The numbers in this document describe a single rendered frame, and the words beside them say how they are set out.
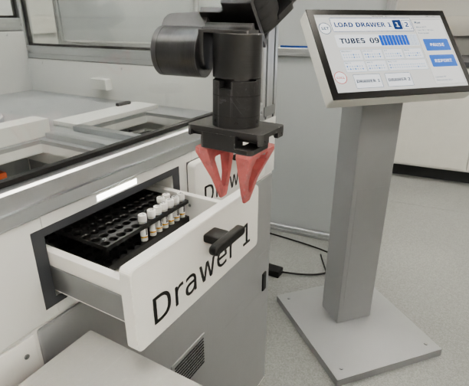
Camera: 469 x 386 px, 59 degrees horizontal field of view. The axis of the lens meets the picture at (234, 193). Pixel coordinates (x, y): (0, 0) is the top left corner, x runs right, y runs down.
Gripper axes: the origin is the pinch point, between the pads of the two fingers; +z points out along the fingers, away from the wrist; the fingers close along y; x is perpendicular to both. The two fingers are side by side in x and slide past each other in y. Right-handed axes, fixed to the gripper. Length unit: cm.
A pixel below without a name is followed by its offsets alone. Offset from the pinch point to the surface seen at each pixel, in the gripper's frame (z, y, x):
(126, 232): 6.3, 12.9, 7.1
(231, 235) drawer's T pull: 4.8, -1.1, 2.5
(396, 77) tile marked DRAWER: -6, -3, -92
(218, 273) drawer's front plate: 12.8, 2.2, 0.5
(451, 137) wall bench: 56, -16, -299
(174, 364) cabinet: 44.7, 17.4, -7.3
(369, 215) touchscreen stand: 44, 0, -100
